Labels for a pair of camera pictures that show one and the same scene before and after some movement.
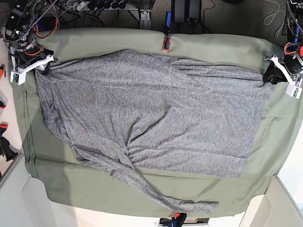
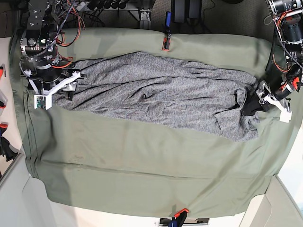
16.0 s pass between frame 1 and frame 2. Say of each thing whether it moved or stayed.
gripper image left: moved
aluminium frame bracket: stayed
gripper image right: moved
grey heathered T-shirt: moved
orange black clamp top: stayed
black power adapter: stayed
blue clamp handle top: stayed
